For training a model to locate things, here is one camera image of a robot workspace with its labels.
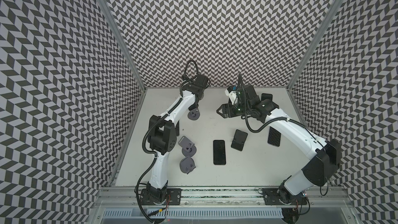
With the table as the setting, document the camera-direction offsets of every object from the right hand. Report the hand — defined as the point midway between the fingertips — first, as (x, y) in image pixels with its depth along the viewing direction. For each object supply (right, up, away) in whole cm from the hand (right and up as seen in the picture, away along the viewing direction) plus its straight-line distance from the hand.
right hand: (222, 114), depth 78 cm
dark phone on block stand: (+29, +10, +16) cm, 34 cm away
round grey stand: (-16, -2, +20) cm, 26 cm away
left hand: (-18, +12, +15) cm, 26 cm away
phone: (-26, -10, +19) cm, 34 cm away
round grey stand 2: (-16, -22, +8) cm, 29 cm away
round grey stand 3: (-18, -26, +3) cm, 32 cm away
